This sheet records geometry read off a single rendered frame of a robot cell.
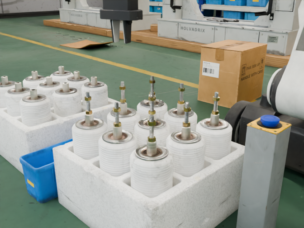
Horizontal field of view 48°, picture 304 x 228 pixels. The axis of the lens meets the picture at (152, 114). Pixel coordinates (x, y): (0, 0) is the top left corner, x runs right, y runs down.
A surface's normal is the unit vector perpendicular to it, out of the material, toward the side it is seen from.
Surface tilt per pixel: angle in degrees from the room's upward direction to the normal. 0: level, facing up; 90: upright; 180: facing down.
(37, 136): 90
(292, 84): 63
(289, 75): 55
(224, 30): 90
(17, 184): 0
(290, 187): 0
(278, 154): 90
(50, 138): 90
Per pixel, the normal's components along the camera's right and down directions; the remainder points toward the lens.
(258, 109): -0.52, -0.49
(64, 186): -0.71, 0.25
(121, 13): -0.50, 0.31
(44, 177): 0.70, 0.29
